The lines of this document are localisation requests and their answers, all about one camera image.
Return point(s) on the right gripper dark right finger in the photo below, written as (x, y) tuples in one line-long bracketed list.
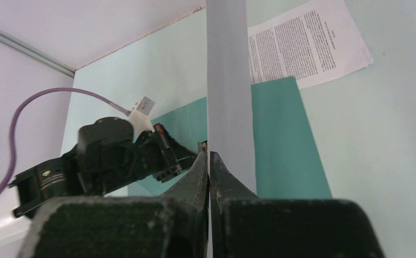
[(245, 225)]

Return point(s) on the printed paper sheet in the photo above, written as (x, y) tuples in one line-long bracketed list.
[(315, 43), (229, 97)]

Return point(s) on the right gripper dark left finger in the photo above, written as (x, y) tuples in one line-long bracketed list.
[(173, 224)]

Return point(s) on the aluminium frame post left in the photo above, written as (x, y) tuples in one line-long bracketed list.
[(35, 54)]

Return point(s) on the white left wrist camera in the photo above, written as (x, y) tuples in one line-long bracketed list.
[(139, 118)]

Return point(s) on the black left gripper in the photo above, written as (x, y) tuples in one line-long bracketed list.
[(108, 159)]

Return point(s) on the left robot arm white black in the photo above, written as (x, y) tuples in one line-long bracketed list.
[(116, 195)]

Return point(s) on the metal folder clip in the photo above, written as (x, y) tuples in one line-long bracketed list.
[(202, 146)]

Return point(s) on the teal file folder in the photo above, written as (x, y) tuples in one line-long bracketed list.
[(288, 164)]

